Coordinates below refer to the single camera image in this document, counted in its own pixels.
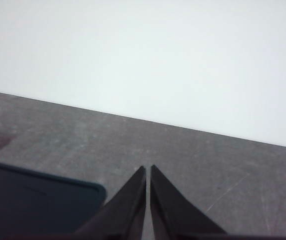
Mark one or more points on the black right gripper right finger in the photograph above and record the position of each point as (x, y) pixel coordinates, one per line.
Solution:
(175, 217)

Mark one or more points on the black rectangular tray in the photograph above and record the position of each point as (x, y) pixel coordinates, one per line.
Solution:
(33, 200)

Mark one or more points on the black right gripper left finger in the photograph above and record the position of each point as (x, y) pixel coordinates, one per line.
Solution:
(122, 215)

